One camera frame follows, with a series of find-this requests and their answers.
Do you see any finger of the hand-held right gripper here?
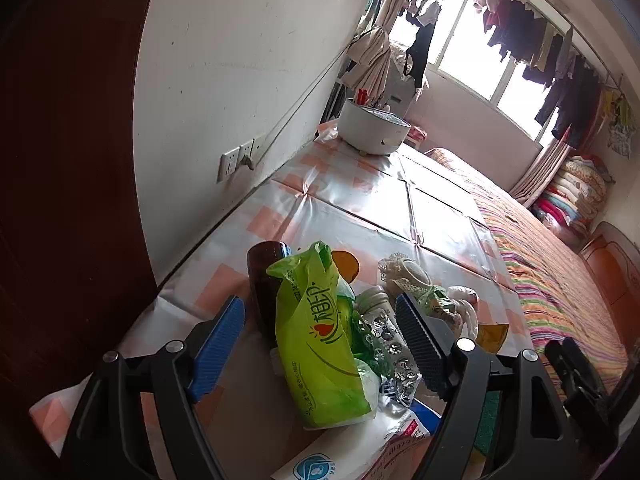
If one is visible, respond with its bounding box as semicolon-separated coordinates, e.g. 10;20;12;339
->
544;337;603;403

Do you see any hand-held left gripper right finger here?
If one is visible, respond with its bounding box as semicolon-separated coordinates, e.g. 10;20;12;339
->
395;292;608;480

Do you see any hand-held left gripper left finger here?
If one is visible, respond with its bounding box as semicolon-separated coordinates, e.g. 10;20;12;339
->
60;295;246;480

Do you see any silver blister pack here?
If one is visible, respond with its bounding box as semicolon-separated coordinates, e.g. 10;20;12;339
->
357;317;423;406

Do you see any white pill bottle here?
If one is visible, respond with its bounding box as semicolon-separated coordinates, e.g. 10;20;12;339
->
355;285;401;331

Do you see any brown glass bottle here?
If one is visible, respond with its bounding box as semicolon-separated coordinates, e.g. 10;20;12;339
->
247;241;293;348

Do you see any green plastic tissue packet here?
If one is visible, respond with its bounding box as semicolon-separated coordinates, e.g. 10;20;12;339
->
266;241;381;430

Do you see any orange peel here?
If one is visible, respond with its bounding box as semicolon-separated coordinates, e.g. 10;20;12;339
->
331;251;362;283

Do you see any white paper packet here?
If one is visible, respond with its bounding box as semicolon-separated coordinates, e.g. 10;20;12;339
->
270;395;443;480

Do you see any green crumpled wrapper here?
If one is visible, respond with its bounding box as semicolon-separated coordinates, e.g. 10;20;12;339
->
417;285;453;321

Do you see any yellow wrapper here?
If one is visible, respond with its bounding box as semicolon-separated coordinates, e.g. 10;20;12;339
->
475;322;510;353

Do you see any green cloth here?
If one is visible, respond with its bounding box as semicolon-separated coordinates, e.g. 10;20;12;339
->
472;390;501;456

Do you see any bed with striped sheet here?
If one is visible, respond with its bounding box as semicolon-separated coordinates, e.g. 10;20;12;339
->
425;147;631;391

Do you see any wooden headboard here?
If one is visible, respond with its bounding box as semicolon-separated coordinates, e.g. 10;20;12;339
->
580;220;640;321

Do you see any stack of folded quilts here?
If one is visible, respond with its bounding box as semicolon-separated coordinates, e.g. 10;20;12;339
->
532;155;613;241

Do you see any checked tablecloth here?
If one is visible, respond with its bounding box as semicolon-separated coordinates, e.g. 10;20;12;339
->
30;120;531;480

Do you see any striped pink curtain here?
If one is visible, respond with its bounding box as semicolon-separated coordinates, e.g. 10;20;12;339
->
510;127;571;206

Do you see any white cooker pot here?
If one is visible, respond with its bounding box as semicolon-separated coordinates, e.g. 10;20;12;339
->
338;97;412;155

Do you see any hanging patterned bag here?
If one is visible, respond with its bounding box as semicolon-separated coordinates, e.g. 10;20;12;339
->
602;87;636;158

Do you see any dark wooden door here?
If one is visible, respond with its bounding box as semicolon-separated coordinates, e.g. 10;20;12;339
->
0;0;166;411

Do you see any white appliance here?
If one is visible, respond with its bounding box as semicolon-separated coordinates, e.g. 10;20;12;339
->
385;45;426;121

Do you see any black hanging garment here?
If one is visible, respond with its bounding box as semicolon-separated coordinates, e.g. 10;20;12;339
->
405;15;436;88

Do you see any beige tied curtain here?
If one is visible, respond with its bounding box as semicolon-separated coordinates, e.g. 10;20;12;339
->
340;0;418;96

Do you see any window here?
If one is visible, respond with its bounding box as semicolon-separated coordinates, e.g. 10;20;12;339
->
390;0;566;146

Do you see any row of hanging clothes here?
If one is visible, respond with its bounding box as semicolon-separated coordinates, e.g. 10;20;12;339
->
400;0;606;148

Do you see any wall socket strip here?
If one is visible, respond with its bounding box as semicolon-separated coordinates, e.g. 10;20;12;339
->
217;132;268;183

